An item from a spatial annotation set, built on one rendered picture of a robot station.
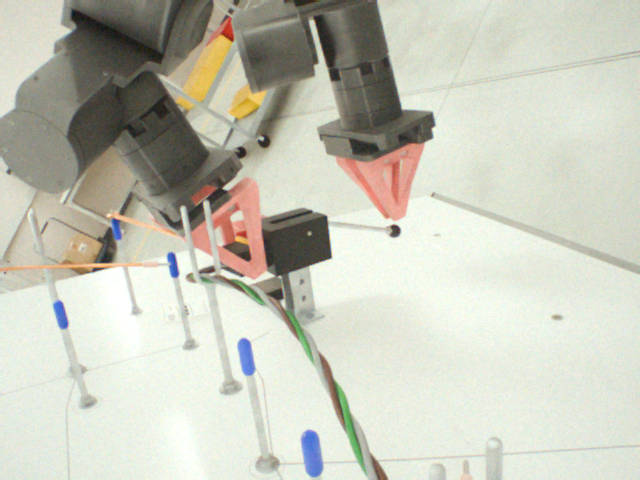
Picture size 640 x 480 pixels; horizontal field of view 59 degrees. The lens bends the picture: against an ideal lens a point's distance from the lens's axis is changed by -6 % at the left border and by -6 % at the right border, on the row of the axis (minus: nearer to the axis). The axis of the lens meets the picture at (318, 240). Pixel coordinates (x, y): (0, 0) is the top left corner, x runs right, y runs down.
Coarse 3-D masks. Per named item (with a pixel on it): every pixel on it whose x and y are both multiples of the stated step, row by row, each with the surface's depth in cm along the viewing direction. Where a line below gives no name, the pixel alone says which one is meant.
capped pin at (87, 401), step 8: (56, 304) 40; (56, 312) 40; (64, 312) 40; (56, 320) 40; (64, 320) 40; (64, 328) 41; (64, 336) 41; (72, 344) 41; (72, 352) 41; (72, 360) 41; (80, 368) 42; (80, 376) 42; (80, 384) 42; (80, 392) 42; (88, 400) 42; (96, 400) 43; (80, 408) 42
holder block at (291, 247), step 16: (304, 208) 53; (272, 224) 50; (288, 224) 49; (304, 224) 50; (320, 224) 50; (272, 240) 48; (288, 240) 49; (304, 240) 50; (320, 240) 51; (272, 256) 49; (288, 256) 49; (304, 256) 50; (320, 256) 51; (272, 272) 50; (288, 272) 50
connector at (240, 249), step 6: (264, 240) 50; (222, 246) 50; (228, 246) 49; (234, 246) 49; (240, 246) 49; (246, 246) 49; (264, 246) 49; (234, 252) 48; (240, 252) 48; (246, 252) 48; (264, 252) 49; (270, 252) 49; (246, 258) 48; (270, 258) 49; (270, 264) 49; (228, 270) 49; (234, 270) 48; (240, 276) 48
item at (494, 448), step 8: (488, 440) 13; (496, 440) 13; (488, 448) 13; (496, 448) 13; (488, 456) 13; (496, 456) 13; (432, 464) 13; (440, 464) 13; (488, 464) 13; (496, 464) 13; (432, 472) 13; (440, 472) 13; (488, 472) 13; (496, 472) 13
